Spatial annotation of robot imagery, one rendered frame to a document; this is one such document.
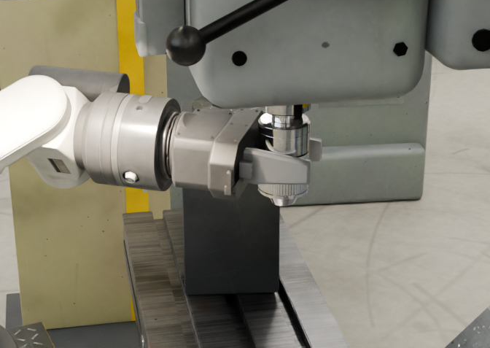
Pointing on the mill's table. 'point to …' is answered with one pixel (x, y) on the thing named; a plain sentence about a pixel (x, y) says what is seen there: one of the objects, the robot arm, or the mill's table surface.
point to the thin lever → (297, 115)
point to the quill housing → (310, 42)
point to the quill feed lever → (230, 22)
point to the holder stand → (229, 236)
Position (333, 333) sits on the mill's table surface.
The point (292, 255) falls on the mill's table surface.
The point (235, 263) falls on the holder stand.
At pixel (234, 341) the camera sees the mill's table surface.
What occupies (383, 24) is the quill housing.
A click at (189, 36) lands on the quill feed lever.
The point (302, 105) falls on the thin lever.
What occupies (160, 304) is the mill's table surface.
